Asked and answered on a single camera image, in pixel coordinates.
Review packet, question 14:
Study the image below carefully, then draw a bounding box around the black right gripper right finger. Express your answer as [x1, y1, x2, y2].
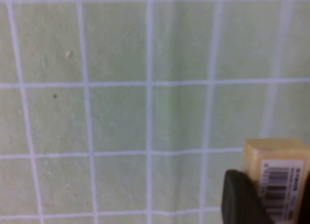
[303, 171, 310, 224]

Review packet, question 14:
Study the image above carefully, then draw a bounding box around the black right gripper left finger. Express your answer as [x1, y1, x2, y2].
[221, 169, 276, 224]

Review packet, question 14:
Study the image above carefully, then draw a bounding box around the yellow eraser with barcode label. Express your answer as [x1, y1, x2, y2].
[243, 138, 310, 224]

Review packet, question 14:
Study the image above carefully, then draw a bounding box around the green grid cutting mat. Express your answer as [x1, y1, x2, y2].
[0, 0, 310, 224]

